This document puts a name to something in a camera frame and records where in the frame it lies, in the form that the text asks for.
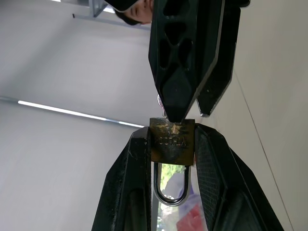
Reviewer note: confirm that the long white light strip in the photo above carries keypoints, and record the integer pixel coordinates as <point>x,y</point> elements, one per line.
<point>79,113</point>

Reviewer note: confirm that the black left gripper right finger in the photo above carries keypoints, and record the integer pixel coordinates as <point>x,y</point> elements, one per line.
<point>216,173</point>

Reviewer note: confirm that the red flat object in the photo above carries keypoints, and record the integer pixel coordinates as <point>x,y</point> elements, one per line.
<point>192,219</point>

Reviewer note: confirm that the person's head with black hair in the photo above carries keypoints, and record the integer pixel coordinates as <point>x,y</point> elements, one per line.
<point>139,14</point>

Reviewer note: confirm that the small silver key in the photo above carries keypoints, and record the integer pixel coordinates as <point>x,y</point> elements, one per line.
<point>160,102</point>

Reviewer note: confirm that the brass padlock with steel shackle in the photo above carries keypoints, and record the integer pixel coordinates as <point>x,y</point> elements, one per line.
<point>172,144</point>

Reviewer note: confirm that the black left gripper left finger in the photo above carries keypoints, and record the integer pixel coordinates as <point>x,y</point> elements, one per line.
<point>125,183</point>

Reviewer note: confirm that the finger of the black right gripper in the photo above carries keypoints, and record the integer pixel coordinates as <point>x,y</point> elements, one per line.
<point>216,89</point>
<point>175,91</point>

